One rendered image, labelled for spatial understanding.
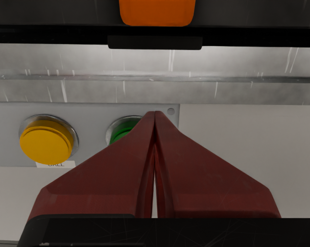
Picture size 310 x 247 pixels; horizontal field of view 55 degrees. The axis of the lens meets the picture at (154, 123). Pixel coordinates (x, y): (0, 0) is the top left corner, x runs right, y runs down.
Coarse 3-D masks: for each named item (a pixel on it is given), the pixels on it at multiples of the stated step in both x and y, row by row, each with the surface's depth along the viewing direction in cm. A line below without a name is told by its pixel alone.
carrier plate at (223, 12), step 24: (0, 0) 17; (24, 0) 17; (48, 0) 17; (72, 0) 17; (96, 0) 17; (216, 0) 17; (240, 0) 17; (264, 0) 17; (288, 0) 17; (0, 24) 18; (24, 24) 18; (48, 24) 18; (72, 24) 18; (96, 24) 18; (120, 24) 18; (192, 24) 18; (216, 24) 18; (240, 24) 18; (264, 24) 18; (288, 24) 18
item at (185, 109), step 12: (180, 108) 34; (192, 108) 34; (204, 108) 34; (216, 108) 34; (228, 108) 34; (240, 108) 34; (252, 108) 34; (264, 108) 34; (276, 108) 34; (288, 108) 34; (300, 108) 34
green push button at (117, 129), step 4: (120, 124) 23; (124, 124) 23; (128, 124) 23; (132, 124) 23; (116, 128) 23; (120, 128) 23; (124, 128) 22; (128, 128) 22; (132, 128) 22; (112, 132) 23; (116, 132) 23; (120, 132) 23; (124, 132) 22; (128, 132) 22; (112, 136) 23; (116, 136) 23; (120, 136) 23; (112, 140) 23; (116, 140) 23
